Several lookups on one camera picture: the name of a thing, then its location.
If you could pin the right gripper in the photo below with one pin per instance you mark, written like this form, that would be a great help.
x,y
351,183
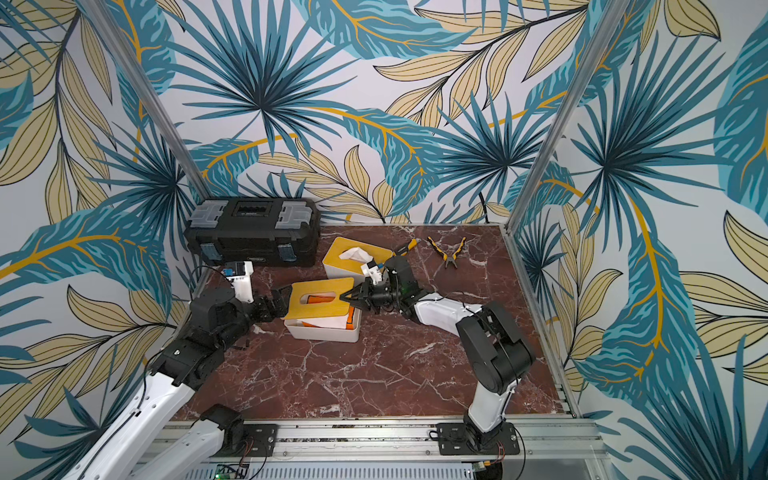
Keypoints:
x,y
380,296

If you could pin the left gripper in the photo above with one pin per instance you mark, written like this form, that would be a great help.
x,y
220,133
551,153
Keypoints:
x,y
281,305

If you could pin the yellow wooden lid bottom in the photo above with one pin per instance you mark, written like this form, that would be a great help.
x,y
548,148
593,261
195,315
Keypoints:
x,y
336,287

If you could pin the yellow wooden lid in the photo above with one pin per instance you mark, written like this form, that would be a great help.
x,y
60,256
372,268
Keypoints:
x,y
342,249
336,287

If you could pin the white tissue box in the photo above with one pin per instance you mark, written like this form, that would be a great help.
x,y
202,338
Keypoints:
x,y
349,334
348,267

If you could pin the yellow wooden lid top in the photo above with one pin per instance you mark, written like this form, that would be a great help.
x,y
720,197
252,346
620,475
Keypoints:
x,y
342,249

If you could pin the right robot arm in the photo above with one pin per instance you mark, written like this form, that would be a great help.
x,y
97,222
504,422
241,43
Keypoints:
x,y
496,348

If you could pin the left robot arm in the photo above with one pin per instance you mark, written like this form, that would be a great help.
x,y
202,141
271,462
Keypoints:
x,y
217,320

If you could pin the black plastic toolbox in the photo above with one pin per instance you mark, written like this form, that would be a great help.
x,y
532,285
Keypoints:
x,y
269,232

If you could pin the yellow black screwdriver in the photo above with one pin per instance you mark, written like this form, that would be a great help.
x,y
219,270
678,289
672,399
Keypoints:
x,y
406,248

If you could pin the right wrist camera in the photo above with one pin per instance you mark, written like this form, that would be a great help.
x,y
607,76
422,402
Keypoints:
x,y
372,270

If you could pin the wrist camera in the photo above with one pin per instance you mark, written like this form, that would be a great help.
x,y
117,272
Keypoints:
x,y
372,270
238,273

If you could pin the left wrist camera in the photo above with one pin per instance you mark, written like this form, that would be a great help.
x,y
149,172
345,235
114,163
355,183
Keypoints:
x,y
238,273

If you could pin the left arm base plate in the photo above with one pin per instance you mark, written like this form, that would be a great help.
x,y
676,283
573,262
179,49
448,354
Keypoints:
x,y
250,439

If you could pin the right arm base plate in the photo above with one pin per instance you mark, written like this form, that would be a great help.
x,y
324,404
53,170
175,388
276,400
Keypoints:
x,y
461,439

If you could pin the left aluminium corner post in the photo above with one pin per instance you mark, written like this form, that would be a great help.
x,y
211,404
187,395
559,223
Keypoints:
x,y
119,45

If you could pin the aluminium corner post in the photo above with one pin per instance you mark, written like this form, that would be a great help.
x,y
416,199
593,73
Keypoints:
x,y
119,45
598,43

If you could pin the aluminium front rail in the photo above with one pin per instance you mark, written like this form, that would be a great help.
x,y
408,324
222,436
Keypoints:
x,y
406,439

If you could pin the right aluminium corner post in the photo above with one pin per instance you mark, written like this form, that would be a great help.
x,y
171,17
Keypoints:
x,y
598,43

